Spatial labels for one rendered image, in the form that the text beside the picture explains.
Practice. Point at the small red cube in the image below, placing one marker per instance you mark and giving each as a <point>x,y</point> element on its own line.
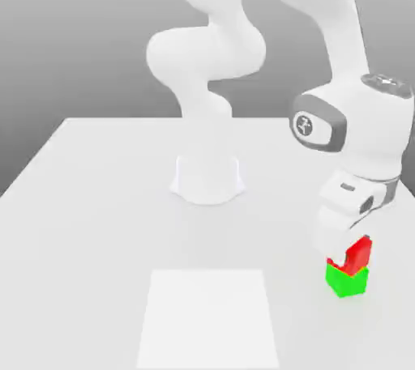
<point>358,256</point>

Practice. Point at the small green cube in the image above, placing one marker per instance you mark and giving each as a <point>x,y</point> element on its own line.
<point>345,284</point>

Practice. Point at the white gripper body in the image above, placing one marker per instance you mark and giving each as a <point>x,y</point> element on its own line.
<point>334,230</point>

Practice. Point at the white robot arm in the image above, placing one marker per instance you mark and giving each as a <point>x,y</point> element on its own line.
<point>207,52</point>

